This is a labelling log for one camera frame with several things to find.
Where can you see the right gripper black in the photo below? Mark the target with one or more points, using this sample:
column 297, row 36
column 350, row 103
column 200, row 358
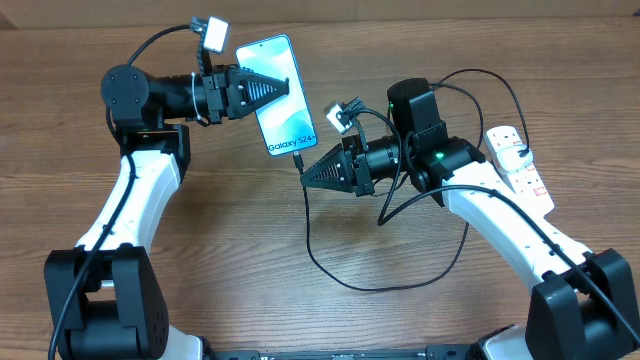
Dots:
column 348, row 180

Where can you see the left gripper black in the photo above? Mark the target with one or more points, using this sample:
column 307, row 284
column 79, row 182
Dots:
column 230, row 92

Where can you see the Samsung Galaxy smartphone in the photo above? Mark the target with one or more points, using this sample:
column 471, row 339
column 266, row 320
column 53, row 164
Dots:
column 284, row 116

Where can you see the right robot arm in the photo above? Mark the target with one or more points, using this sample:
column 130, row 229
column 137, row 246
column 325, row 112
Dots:
column 583, row 304

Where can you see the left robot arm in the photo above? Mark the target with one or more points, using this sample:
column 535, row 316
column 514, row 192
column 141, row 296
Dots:
column 105, row 300

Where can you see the white USB charger plug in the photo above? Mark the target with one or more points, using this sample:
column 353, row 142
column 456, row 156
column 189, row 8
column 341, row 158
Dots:
column 512, row 158

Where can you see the white power strip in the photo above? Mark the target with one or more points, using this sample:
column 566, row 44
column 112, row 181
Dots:
column 525, row 183

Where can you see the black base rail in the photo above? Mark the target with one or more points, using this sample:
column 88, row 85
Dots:
column 350, row 354

